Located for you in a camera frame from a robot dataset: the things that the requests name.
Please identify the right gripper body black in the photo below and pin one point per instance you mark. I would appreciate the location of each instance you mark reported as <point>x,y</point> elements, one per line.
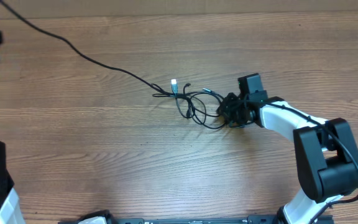
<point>234,110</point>

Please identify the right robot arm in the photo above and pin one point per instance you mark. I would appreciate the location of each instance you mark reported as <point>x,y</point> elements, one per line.
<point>326,152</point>

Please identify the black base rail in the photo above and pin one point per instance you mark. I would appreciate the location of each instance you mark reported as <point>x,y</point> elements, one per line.
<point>251,219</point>

